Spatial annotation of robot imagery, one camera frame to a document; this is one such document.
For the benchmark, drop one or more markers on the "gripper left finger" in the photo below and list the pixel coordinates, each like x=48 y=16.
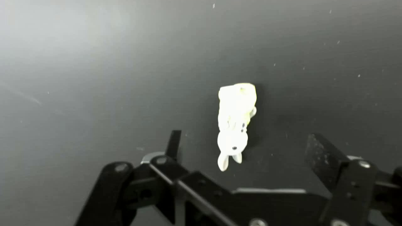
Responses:
x=163 y=188

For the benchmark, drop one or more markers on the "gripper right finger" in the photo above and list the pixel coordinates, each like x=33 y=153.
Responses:
x=348 y=182

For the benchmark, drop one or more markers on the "white rabbit figurine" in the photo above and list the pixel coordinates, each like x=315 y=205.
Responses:
x=235 y=125

